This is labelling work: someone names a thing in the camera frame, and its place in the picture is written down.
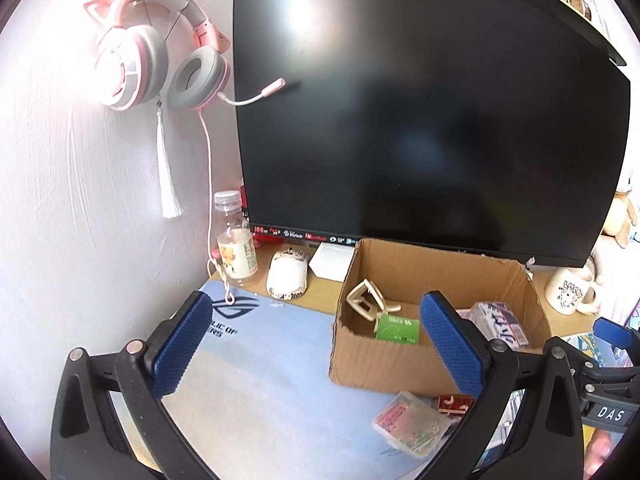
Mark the pink tissue pack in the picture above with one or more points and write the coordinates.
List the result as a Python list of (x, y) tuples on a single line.
[(466, 314)]

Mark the white tassel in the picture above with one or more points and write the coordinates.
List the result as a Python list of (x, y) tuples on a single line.
[(169, 175)]

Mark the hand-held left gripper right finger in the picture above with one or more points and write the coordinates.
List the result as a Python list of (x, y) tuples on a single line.
[(450, 345)]

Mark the red patterned box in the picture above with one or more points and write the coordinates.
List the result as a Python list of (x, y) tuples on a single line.
[(455, 404)]

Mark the white patterned computer mouse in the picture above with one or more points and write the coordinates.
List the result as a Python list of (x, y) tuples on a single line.
[(286, 275)]

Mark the brown cardboard box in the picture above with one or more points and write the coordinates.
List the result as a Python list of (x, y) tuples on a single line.
[(400, 367)]

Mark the person's right hand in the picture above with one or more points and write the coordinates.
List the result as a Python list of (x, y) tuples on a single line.
[(597, 455)]

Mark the clear plastic drink bottle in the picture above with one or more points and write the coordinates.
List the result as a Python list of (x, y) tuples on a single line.
[(237, 255)]

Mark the light blue desk mat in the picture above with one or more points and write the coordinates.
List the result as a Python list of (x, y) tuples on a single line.
[(280, 360)]

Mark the yellow and blue towel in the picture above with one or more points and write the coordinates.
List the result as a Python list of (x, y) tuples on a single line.
[(592, 347)]

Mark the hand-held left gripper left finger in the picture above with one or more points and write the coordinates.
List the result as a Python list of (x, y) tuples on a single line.
[(180, 345)]

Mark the cream hair claw clip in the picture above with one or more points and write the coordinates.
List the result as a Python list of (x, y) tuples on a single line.
[(367, 302)]

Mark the pink cat-ear headphones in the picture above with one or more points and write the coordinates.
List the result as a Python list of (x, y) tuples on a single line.
[(140, 60)]

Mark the green and white small box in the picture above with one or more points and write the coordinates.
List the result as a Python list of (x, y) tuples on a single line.
[(397, 330)]

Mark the clear box of paper clips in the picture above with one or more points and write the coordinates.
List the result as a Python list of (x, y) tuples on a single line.
[(412, 425)]

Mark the orange and grey plush toy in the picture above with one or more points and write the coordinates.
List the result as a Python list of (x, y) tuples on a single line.
[(622, 210)]

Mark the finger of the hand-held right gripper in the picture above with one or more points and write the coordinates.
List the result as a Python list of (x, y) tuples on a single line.
[(610, 380), (617, 337)]

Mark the white cartoon mug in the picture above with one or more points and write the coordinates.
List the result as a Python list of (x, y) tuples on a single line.
[(567, 292)]

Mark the black curved computer monitor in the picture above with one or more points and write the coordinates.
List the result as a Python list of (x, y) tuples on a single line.
[(430, 120)]

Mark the purple printed clear packet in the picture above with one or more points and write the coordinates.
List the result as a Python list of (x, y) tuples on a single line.
[(500, 322)]

